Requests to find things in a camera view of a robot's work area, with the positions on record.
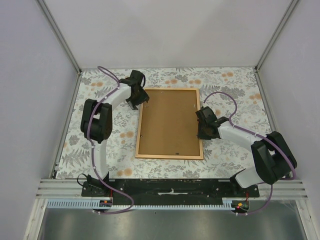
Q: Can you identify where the brown cardboard backing board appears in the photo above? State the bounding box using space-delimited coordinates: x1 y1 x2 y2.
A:
138 90 201 156

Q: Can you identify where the wooden picture frame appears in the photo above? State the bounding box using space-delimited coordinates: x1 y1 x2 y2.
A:
134 87 204 161

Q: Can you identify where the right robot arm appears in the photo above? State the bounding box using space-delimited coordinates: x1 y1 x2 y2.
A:
195 106 298 197

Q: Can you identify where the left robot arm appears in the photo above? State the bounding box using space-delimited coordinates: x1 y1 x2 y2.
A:
80 66 150 197

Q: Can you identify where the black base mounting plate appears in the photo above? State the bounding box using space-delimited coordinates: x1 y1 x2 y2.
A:
81 176 260 205

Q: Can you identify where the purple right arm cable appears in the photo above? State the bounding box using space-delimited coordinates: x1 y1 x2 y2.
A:
203 91 298 216

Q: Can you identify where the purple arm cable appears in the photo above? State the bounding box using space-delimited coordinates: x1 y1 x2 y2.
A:
203 91 298 216
87 66 136 215

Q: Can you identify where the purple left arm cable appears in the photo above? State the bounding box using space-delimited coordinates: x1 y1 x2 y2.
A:
87 66 136 215

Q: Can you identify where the left aluminium corner post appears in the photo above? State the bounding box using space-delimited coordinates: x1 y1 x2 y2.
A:
36 0 83 76

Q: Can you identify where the aluminium corner post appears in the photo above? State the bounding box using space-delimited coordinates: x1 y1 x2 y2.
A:
255 0 301 71
36 0 83 76

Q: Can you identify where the aluminium rail frame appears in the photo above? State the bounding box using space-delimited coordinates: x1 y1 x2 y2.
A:
23 159 320 240

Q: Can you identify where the right aluminium corner post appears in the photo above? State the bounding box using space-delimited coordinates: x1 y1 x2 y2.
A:
255 0 301 71

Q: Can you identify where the light blue cable duct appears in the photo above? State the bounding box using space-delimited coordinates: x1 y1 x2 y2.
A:
46 199 244 210

